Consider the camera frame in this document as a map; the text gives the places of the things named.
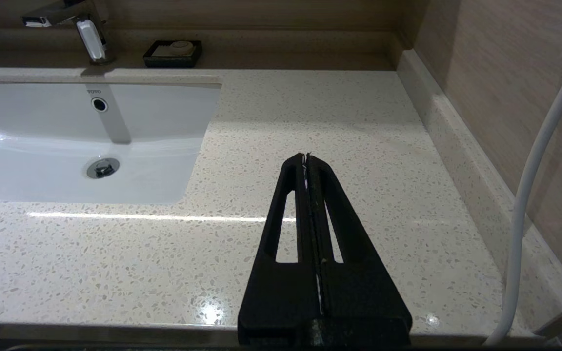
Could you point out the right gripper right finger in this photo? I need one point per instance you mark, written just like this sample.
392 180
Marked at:
359 292

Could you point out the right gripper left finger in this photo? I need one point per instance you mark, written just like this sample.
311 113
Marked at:
271 292

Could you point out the chrome sink drain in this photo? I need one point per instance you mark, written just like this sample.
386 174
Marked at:
102 168

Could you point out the sink overflow hole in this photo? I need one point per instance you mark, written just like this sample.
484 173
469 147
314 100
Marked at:
99 105

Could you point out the black soap dish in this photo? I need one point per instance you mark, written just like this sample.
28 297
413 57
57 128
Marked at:
154 61

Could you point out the white sink basin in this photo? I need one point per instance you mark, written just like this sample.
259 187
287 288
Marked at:
42 170

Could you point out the round beige soap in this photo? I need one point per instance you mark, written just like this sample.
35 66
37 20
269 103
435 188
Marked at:
182 48

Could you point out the chrome faucet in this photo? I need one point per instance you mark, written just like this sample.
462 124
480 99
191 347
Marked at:
93 44

